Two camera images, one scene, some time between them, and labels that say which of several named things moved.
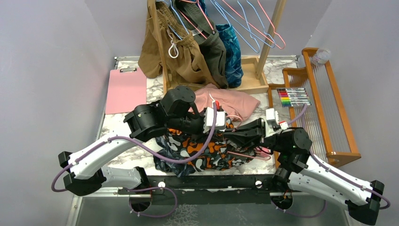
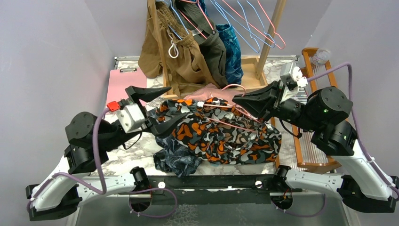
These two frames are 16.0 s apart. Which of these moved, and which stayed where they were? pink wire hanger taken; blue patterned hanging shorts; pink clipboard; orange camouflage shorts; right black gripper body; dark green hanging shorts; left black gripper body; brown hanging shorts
Moved: left black gripper body; orange camouflage shorts; right black gripper body; pink wire hanger taken
Stayed: blue patterned hanging shorts; dark green hanging shorts; pink clipboard; brown hanging shorts
